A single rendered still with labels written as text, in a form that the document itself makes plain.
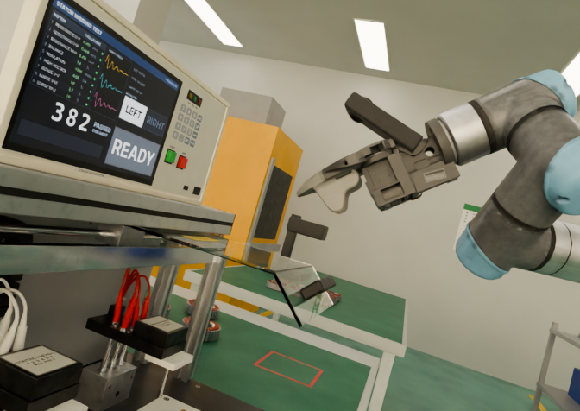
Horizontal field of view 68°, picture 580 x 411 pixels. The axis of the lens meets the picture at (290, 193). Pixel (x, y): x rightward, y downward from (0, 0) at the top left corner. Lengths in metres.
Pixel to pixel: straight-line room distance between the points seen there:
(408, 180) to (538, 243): 0.18
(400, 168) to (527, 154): 0.14
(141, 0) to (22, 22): 4.32
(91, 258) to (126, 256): 0.07
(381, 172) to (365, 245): 5.17
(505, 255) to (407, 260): 5.12
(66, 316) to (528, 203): 0.72
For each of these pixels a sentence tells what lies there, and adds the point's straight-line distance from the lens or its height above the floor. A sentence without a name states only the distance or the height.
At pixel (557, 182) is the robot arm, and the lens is 0.53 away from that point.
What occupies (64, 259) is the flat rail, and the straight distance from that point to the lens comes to 0.55.
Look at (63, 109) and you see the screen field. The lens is 0.54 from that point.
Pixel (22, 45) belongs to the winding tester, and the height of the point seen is 1.23.
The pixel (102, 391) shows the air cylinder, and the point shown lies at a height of 0.80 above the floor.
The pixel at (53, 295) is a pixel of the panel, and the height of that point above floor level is 0.92.
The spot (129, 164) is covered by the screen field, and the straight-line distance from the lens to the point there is 0.64.
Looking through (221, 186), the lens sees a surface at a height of 1.25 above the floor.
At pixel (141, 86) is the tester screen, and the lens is 0.64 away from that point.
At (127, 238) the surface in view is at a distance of 0.72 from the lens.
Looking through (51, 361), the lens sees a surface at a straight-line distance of 0.56.
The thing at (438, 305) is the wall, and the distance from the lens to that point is 5.76.
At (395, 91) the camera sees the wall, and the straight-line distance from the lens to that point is 6.10.
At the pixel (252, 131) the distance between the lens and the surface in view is 4.29.
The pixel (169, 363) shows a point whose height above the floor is 0.88.
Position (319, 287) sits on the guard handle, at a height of 1.05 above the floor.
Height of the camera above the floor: 1.14
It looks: 3 degrees up
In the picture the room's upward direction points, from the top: 16 degrees clockwise
